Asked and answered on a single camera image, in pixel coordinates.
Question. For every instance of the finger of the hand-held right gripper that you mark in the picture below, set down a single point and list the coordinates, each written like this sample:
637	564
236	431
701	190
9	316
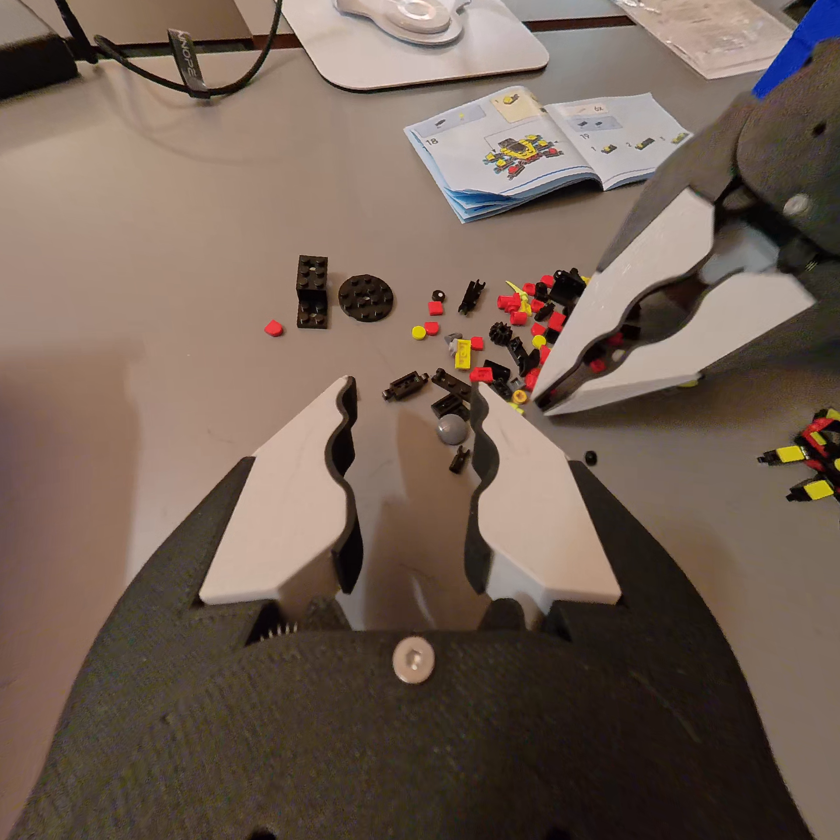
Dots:
643	262
722	328

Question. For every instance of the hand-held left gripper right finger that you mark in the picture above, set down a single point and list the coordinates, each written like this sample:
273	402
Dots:
544	525

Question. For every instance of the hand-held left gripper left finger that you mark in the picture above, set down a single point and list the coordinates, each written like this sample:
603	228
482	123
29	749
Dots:
275	525

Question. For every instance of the pile of lego pieces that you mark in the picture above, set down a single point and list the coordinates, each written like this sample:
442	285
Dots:
564	289

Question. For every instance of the small black lego connector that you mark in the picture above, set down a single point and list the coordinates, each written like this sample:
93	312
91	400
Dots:
459	459

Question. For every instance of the yellow black lego spider model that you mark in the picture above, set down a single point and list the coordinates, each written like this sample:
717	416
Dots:
791	454

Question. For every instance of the blue lego instruction booklet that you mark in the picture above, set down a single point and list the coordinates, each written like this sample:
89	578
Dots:
525	144

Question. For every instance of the black lego clip plate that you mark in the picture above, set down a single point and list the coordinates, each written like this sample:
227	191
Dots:
405	386

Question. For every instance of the red rounded lego tile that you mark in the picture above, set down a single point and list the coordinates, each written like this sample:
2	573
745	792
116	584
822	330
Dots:
274	328

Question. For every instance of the black round lego plate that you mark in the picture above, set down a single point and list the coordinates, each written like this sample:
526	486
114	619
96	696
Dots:
365	298

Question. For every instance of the black stacked lego bricks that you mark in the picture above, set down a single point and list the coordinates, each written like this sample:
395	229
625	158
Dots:
312	282

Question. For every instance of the blue plastic bin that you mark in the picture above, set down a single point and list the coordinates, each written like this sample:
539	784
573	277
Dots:
787	59

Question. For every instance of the clear plastic bag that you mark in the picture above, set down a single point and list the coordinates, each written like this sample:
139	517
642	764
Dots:
709	33

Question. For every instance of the white laptop stand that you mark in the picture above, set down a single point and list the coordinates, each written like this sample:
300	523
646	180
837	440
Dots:
367	59

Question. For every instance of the dark flat electronic device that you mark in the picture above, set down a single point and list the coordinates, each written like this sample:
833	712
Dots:
33	65

